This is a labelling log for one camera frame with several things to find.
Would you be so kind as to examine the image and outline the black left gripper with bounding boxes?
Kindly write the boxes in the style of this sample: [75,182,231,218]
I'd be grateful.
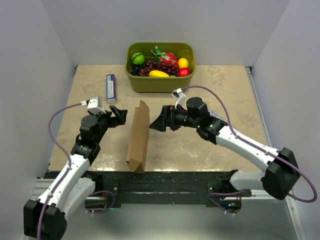
[89,105,127,144]

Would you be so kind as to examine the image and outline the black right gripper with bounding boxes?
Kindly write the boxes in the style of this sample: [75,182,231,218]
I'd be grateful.
[149,105,200,132]

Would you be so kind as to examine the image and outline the brown cardboard box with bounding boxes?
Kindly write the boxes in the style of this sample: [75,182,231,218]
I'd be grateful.
[126,100,150,174]

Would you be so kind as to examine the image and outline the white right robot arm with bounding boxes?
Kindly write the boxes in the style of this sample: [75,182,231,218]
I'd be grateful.
[149,96,300,200]

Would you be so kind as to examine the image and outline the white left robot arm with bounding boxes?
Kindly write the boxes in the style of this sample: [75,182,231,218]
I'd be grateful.
[23,101,128,240]

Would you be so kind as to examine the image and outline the purple toothpaste box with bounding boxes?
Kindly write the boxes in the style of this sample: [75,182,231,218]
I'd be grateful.
[106,74,117,104]

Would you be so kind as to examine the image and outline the dark blue toy grapes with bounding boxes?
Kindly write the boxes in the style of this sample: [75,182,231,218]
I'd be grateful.
[130,65,142,76]

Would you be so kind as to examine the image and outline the yellow toy mango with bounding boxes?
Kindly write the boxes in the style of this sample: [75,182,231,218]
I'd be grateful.
[148,70,170,78]

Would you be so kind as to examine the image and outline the red white snack packet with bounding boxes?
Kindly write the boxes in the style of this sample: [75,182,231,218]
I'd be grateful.
[208,109,227,122]

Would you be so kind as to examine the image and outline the purple toy grape bunch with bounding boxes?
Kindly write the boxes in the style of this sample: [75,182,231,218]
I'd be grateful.
[138,60,179,77]

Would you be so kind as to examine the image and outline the red toy apple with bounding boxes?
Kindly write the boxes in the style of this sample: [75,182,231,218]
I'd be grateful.
[178,67,191,77]

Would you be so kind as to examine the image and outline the green toy watermelon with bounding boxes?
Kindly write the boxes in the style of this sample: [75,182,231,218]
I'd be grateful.
[131,52,145,65]

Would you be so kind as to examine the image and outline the yellow toy lemon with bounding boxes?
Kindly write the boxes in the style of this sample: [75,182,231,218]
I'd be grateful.
[178,57,189,69]

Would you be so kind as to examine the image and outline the pink toy dragon fruit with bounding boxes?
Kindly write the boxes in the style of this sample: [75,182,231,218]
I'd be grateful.
[151,46,179,67]

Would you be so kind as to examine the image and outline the olive green plastic bin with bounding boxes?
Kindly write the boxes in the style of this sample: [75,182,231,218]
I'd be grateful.
[125,42,196,93]

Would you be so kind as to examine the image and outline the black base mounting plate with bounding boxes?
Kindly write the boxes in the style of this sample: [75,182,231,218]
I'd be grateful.
[83,170,252,211]

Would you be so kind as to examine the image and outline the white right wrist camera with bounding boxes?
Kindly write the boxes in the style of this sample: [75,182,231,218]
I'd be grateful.
[171,88,186,109]

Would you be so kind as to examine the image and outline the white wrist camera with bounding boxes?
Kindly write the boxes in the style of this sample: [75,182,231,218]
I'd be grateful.
[171,88,186,109]
[86,96,106,115]

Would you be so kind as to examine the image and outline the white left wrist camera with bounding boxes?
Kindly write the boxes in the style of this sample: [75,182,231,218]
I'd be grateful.
[86,96,106,115]

